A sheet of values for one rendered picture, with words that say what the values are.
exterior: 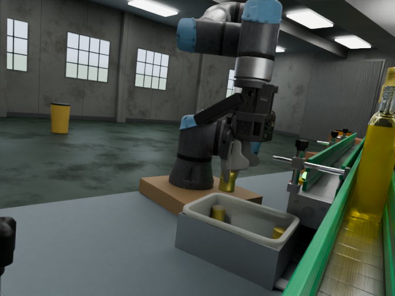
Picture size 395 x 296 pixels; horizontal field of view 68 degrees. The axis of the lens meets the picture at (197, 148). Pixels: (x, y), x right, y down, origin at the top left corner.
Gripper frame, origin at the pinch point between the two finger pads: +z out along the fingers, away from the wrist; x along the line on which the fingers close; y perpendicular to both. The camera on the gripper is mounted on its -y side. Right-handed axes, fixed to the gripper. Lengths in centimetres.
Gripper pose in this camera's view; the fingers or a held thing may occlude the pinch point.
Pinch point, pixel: (228, 174)
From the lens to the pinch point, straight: 63.9
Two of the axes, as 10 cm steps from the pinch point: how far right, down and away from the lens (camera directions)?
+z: -1.2, 9.8, 1.6
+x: 5.3, -0.7, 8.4
